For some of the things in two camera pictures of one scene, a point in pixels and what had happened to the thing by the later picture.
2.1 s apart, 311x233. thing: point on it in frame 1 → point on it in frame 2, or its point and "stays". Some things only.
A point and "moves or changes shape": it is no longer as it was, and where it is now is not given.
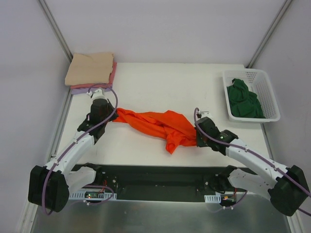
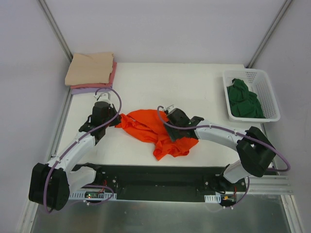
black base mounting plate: [154, 182] stays
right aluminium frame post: [268, 34] stays
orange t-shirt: [170, 125] moves or changes shape
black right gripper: [200, 138] → [171, 133]
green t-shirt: [243, 102] stays
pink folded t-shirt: [101, 86] stays
